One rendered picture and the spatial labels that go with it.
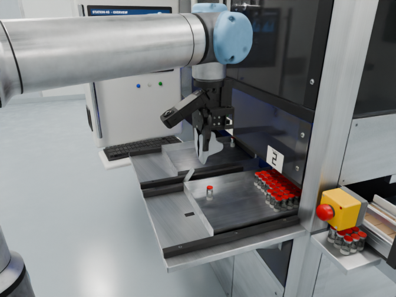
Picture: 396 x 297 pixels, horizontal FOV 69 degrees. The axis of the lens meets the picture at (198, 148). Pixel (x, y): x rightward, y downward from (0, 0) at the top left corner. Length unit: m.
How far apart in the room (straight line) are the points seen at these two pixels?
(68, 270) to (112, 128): 0.98
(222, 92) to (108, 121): 0.97
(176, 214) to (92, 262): 1.27
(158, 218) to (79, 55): 0.63
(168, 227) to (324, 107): 0.52
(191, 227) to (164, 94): 0.93
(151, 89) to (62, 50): 1.25
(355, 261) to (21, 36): 0.80
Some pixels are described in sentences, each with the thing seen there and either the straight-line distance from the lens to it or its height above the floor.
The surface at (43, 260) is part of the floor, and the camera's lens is 2.24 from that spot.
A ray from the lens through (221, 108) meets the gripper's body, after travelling 0.67.
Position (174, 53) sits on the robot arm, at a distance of 0.41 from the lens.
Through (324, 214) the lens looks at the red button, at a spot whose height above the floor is 1.00.
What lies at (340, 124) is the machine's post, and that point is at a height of 1.20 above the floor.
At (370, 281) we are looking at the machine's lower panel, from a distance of 1.29.
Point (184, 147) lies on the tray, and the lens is 1.32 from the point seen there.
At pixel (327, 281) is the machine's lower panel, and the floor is 0.65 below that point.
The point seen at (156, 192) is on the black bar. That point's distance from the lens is 0.98.
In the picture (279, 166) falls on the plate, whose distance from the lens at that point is 0.92.
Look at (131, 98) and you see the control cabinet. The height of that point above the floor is 1.05.
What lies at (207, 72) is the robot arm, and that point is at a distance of 0.64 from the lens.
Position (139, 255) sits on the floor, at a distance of 2.07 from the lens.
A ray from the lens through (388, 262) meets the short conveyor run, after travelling 0.87.
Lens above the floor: 1.42
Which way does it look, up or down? 24 degrees down
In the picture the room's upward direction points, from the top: straight up
